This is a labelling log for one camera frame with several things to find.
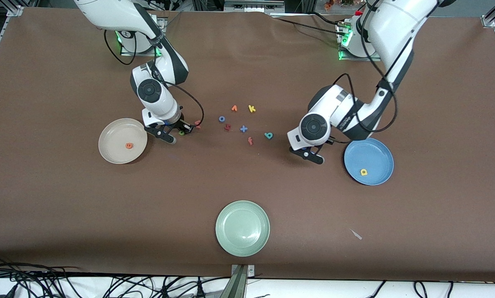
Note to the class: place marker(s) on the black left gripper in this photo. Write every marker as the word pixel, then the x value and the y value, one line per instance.
pixel 329 141

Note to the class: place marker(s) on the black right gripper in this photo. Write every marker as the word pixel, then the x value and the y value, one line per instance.
pixel 178 124

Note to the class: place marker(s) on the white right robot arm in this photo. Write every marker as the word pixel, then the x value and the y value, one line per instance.
pixel 106 12

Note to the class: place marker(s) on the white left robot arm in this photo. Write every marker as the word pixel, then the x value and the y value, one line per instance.
pixel 396 29

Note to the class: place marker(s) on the blue round plate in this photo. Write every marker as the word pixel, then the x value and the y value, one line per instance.
pixel 375 153

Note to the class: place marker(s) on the beige round plate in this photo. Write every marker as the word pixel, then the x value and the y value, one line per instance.
pixel 119 136

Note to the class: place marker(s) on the brown table cover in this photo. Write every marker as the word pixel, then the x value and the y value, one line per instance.
pixel 313 207

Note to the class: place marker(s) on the green round plate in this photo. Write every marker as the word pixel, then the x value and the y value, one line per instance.
pixel 242 228

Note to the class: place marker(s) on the small orange object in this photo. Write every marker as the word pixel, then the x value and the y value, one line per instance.
pixel 329 5

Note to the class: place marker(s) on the metal equipment rack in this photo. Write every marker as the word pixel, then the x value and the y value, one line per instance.
pixel 253 5

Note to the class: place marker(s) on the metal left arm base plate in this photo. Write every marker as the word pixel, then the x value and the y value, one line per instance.
pixel 348 59

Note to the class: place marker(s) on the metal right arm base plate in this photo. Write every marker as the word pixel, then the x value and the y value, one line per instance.
pixel 135 54

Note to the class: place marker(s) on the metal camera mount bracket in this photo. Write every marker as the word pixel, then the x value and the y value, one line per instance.
pixel 241 283

